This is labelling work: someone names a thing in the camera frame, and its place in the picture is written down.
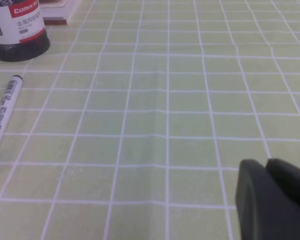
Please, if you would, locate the black mesh pen holder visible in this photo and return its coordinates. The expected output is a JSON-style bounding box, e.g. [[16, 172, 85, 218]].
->
[[0, 0, 51, 62]]

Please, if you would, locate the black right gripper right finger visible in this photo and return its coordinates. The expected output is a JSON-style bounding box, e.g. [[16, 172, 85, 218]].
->
[[265, 158, 300, 207]]

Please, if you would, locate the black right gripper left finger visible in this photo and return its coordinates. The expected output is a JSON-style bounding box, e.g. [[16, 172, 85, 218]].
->
[[235, 159, 300, 240]]

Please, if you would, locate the white black whiteboard marker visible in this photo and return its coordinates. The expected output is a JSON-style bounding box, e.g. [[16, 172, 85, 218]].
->
[[0, 75, 23, 142]]

